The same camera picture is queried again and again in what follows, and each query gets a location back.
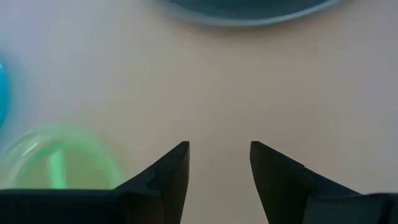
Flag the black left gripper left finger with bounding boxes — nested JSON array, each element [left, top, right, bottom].
[[113, 141, 191, 224]]

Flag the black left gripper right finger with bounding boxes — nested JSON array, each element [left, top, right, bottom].
[[249, 141, 364, 224]]

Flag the green translucent cup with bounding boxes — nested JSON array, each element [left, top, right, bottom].
[[0, 123, 125, 190]]

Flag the teal green plastic plate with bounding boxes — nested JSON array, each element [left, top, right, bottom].
[[161, 0, 345, 27]]

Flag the blue plastic plate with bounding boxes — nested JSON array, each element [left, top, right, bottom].
[[0, 55, 15, 131]]

